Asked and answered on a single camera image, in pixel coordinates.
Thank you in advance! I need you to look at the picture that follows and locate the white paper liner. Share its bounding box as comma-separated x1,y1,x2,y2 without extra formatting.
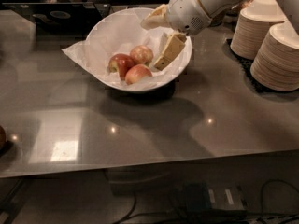
62,7,189,91

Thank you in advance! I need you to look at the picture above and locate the pale red apple back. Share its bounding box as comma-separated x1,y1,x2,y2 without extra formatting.
130,45,153,66

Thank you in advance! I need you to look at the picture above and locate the rear paper plate stack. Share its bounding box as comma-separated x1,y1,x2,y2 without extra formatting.
230,0,286,60

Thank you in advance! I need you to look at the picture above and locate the dark red apple left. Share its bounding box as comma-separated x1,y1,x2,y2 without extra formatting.
108,53,135,80

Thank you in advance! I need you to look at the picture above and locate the white bowl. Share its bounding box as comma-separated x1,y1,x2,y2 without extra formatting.
84,7,193,94

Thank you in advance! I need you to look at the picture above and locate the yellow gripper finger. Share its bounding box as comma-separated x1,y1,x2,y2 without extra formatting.
141,4,169,30
153,32,187,71

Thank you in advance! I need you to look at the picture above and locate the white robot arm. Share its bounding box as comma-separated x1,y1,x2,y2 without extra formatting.
141,0,299,37

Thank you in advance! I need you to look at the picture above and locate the black mat under plates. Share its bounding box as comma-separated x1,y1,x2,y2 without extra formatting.
226,38,299,93

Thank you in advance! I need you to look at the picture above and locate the black tray on counter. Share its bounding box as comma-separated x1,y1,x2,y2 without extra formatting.
4,2,111,37

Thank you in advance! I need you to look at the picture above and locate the front paper plate stack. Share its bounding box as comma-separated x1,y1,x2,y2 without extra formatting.
250,21,299,91

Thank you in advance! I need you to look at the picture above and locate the dark box under counter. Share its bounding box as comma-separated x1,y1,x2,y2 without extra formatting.
182,182,247,216

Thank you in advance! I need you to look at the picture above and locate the red apple front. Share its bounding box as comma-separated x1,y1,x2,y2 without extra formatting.
125,64,152,85

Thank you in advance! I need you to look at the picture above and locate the paper plate stack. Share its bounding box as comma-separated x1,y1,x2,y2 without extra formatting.
250,21,299,91
230,0,286,60

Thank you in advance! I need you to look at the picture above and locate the black cable on floor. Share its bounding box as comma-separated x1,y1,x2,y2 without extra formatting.
111,189,138,224

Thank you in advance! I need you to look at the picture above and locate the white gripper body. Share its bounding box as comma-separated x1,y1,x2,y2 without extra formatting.
166,0,212,36

